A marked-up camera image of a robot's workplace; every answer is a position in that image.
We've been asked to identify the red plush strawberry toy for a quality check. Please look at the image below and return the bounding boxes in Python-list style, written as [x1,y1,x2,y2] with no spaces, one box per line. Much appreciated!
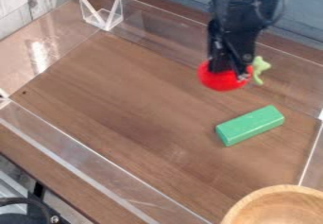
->
[196,56,272,93]

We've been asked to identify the black metal bracket with cable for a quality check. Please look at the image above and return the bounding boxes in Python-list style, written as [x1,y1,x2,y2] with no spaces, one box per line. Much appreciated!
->
[0,182,71,224]

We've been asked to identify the wooden bowl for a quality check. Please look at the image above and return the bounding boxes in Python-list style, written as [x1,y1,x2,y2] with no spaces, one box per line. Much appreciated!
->
[220,185,323,224]

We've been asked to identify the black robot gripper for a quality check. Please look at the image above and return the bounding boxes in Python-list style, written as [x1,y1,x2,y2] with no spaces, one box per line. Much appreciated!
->
[208,0,286,81]

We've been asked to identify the green rectangular block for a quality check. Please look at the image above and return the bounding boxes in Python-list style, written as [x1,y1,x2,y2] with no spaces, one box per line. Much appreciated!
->
[215,105,286,146]

